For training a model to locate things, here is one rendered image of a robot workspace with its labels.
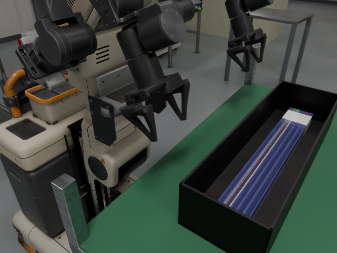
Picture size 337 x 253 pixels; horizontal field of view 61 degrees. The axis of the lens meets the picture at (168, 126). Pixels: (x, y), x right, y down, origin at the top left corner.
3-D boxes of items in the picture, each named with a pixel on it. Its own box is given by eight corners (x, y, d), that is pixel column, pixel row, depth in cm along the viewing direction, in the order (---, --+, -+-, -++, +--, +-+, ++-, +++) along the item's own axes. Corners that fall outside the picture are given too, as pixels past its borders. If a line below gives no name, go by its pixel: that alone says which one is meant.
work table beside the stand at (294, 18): (279, 98, 311) (296, 21, 268) (223, 80, 350) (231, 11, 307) (295, 85, 339) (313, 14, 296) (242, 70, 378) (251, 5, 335)
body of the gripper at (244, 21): (263, 33, 85) (256, 8, 84) (248, 41, 79) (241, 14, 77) (243, 39, 90) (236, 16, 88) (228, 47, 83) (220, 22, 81)
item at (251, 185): (287, 116, 91) (290, 107, 89) (310, 123, 88) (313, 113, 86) (208, 221, 57) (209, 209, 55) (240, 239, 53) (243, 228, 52)
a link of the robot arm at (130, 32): (129, 26, 56) (107, 32, 52) (153, 13, 51) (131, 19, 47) (142, 60, 57) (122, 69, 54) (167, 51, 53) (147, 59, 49)
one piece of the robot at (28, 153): (26, 230, 148) (-36, 82, 103) (105, 173, 185) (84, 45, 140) (66, 267, 132) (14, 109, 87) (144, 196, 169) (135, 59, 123)
